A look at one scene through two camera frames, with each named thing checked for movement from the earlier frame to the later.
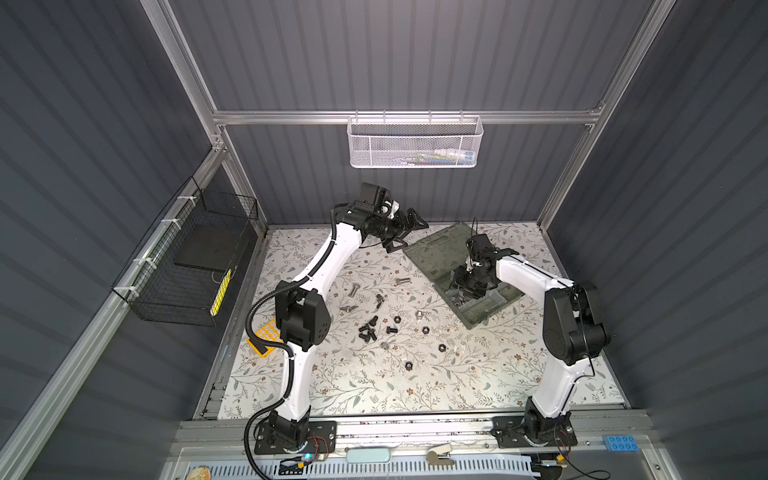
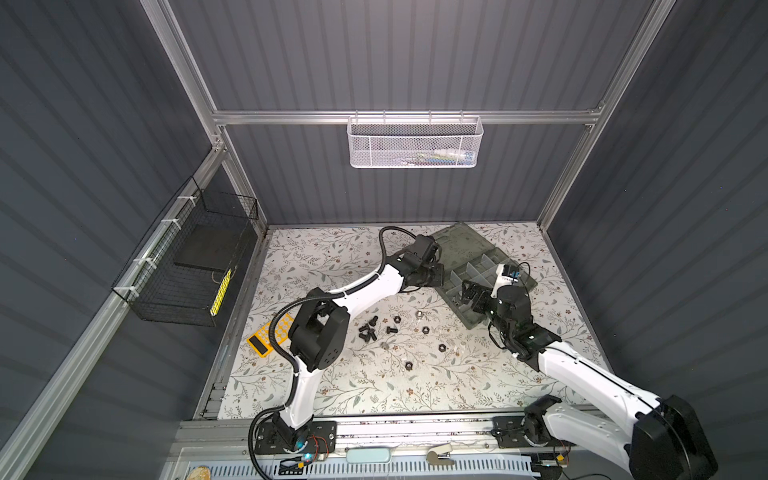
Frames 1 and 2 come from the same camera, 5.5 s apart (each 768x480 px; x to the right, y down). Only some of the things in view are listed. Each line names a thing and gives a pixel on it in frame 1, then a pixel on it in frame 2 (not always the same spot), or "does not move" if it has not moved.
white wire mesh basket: (414, 142) does not move
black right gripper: (457, 279) → (484, 295)
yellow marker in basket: (220, 294) does not move
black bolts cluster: (371, 331) does not move
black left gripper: (400, 227) → (439, 275)
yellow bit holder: (269, 330) does not move
